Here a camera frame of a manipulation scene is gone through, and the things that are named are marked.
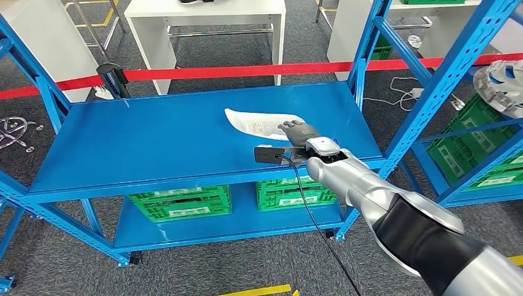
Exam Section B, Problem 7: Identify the white floor cable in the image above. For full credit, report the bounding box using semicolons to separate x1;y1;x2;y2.
363;76;419;112

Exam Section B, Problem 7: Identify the small white item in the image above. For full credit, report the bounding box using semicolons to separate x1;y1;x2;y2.
93;84;115;101

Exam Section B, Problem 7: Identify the black stanchion post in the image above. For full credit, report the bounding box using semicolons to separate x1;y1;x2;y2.
96;62;131;100

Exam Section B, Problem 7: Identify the silver wheel cover part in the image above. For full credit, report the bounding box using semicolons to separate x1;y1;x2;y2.
473;60;523;120

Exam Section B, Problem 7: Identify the long white curved plastic part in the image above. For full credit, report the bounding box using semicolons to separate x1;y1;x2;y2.
224;108;307;141

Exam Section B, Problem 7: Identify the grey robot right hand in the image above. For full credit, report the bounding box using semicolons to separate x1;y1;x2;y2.
278;120;323;148

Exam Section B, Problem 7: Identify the red barrier belt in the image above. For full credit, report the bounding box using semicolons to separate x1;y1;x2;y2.
122;52;523;83
0;75;105;101

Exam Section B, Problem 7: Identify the chrome steel frame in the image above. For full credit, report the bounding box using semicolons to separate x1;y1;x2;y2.
64;0;128;62

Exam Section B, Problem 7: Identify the black stool chrome base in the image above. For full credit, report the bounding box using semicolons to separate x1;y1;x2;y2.
0;116;44;154

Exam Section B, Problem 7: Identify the black camera cable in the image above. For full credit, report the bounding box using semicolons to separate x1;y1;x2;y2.
278;154;363;296

